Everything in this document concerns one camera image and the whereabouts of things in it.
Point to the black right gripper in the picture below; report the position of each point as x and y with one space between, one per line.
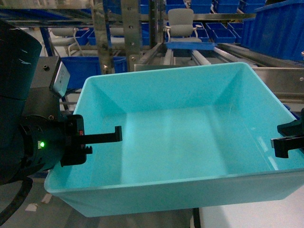
293 138

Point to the steel rack frame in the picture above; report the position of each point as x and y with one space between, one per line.
127 36

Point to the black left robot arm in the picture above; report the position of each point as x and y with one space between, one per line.
22 93

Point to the teal plastic bin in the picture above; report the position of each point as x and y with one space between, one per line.
192 137

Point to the grey office chair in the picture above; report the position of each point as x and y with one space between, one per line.
180 28

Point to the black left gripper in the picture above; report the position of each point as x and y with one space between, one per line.
48 142

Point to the blue bin upper right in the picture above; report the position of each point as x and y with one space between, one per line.
277 30

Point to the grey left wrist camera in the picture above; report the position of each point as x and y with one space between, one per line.
60 80

